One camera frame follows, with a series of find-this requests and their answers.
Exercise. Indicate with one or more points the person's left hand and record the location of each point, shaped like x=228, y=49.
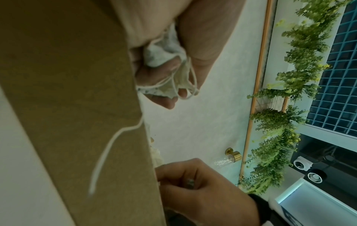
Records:
x=200, y=33

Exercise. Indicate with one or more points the person's right hand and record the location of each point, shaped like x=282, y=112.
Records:
x=217, y=198

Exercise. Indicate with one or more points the bunch of tea bags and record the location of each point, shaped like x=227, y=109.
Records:
x=161, y=53

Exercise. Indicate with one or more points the rows of packed tea bags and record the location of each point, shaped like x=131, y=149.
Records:
x=155, y=154

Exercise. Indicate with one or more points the brown paper box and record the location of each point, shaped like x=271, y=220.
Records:
x=69, y=88

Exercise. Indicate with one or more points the black marker wristband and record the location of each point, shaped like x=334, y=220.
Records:
x=265, y=211

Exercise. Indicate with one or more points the wooden framed lattice board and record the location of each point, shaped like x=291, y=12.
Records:
x=269, y=103

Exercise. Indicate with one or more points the white lit display panel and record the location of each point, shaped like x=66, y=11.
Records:
x=320, y=205

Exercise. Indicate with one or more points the green fern plants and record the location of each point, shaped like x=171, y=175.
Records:
x=304, y=55

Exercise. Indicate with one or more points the blue grid window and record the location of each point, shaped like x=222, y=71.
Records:
x=337, y=77

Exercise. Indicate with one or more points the brass wall lamp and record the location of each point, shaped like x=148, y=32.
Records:
x=237, y=155

